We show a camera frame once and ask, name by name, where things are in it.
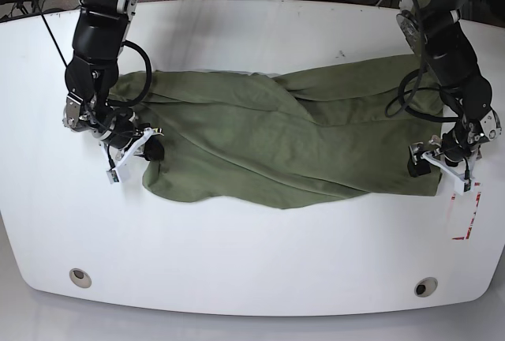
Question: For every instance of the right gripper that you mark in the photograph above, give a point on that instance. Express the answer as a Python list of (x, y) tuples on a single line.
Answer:
[(115, 128)]

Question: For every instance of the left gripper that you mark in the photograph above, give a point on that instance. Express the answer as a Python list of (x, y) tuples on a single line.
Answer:
[(460, 144)]

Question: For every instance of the green T-shirt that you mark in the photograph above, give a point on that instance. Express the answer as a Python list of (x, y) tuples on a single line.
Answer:
[(287, 141)]

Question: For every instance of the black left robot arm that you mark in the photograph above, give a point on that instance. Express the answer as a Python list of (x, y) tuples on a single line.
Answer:
[(433, 31)]

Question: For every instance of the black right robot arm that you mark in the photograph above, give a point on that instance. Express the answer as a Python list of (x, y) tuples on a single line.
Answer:
[(98, 40)]

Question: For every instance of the red tape rectangle marking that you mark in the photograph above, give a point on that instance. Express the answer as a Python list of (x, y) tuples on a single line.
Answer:
[(461, 213)]

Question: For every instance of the right grey table grommet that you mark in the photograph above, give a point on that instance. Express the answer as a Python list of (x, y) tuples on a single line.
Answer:
[(426, 287)]

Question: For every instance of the grey table grommet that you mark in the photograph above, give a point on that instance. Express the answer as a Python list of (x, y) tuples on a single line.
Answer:
[(80, 278), (426, 287)]

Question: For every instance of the left grey table grommet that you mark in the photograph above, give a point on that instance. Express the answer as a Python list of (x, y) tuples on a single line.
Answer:
[(80, 278)]

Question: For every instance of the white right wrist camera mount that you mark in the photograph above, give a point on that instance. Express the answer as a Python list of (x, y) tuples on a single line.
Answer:
[(118, 171)]

